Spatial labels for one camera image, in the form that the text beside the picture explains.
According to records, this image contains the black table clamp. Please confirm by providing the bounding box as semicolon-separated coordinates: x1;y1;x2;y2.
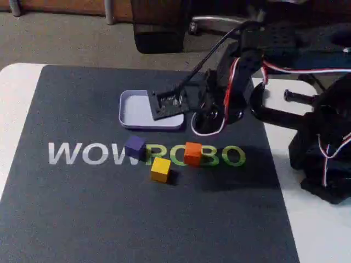
248;81;319;127

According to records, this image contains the grey metal leg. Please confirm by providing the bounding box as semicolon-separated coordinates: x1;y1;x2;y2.
105;0;116;25
8;0;21;16

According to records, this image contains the orange wooden block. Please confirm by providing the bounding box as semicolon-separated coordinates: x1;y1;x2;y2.
184;141;203;167

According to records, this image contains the red white gripper servo cable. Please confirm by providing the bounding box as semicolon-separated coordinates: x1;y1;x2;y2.
190;59;242;137

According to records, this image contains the brown wooden board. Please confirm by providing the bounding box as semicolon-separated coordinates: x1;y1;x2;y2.
0;0;132;16

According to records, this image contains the black camera cable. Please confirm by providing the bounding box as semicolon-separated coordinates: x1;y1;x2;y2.
174;20;264;95

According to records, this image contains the yellow wooden block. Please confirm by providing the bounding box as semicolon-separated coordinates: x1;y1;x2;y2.
151;157;172;183

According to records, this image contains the white rectangular tray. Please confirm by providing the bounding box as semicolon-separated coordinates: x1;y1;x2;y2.
118;89;185;130

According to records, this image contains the purple wooden block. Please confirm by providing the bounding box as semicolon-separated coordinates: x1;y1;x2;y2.
124;135;146;159

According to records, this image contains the red white forearm servo cable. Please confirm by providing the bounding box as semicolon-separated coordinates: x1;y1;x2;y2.
262;61;351;83

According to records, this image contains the black camera mount box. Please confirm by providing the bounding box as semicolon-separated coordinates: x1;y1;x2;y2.
148;68;220;122

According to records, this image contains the dark mat with WOWROBO print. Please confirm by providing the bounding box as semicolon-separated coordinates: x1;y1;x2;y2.
0;65;301;263

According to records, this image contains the red white base servo cable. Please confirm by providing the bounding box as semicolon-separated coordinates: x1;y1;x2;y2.
317;131;351;187

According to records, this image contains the dark brown cabinet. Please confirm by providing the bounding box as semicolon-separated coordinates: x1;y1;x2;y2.
131;0;193;54

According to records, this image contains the chrome office chair base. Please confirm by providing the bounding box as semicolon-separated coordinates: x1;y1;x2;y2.
189;8;267;35

